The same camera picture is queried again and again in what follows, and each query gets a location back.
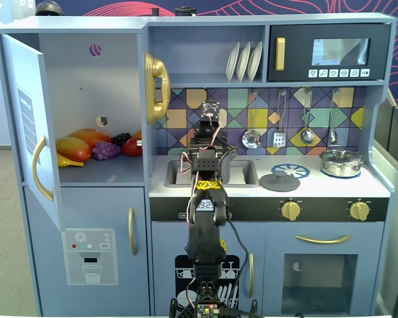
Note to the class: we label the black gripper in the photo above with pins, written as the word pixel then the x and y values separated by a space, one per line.
pixel 206 128

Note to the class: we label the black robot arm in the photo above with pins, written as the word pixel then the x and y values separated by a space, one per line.
pixel 205 238

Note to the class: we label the cabinet door with list print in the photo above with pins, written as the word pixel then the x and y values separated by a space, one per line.
pixel 20 66

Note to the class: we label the steel skimmer ladle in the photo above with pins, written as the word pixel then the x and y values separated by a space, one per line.
pixel 251 139

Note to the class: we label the gray sink basin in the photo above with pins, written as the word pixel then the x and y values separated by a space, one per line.
pixel 245 172

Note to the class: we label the orange toy fruit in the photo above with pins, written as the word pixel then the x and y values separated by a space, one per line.
pixel 138 134

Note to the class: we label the white toy plate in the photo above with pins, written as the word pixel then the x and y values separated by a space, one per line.
pixel 243 61
pixel 254 59
pixel 232 63

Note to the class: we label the gold toy telephone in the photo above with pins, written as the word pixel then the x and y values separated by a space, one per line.
pixel 156 76

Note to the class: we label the steel slotted spatula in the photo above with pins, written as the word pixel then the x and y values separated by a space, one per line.
pixel 279 139

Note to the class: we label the dark toy grapes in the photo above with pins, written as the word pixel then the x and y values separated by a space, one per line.
pixel 121 139

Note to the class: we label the gray round lid with knob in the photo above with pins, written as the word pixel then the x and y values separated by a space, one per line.
pixel 278 183

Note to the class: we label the steel soup ladle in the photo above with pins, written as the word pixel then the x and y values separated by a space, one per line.
pixel 307 136

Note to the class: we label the purple toy grapes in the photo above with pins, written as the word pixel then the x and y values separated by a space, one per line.
pixel 106 150

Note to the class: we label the orange-red toy mango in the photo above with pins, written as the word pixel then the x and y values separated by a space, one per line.
pixel 93 136

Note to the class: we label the dishwasher door with dish print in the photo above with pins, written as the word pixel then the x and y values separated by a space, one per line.
pixel 169 238

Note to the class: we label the black cylinder object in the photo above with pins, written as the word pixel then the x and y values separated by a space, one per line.
pixel 185 10

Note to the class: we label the gold stove knob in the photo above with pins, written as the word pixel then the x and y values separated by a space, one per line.
pixel 291 210
pixel 359 210

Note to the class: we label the silver hanging whisk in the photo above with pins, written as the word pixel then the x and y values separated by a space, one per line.
pixel 333 136

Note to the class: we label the black microwave door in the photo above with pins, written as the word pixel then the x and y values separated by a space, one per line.
pixel 295 33

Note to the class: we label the yellow-red toy mango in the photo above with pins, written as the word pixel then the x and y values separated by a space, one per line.
pixel 73 147

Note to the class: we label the fridge door with dispenser print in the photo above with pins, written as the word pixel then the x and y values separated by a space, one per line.
pixel 96 205

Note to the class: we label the yellow toy banana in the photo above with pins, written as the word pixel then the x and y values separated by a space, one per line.
pixel 69 163

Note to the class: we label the steel pot with lid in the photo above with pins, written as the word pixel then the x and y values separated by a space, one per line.
pixel 341 164

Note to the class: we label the oven door with window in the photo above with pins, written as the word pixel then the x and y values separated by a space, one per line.
pixel 278 251

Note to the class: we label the blue-grey toy play kitchen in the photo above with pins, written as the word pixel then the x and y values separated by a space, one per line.
pixel 96 26

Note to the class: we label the controller circuit board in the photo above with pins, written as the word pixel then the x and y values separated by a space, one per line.
pixel 207 309

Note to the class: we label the dark helmet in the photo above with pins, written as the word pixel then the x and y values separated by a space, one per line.
pixel 49 8

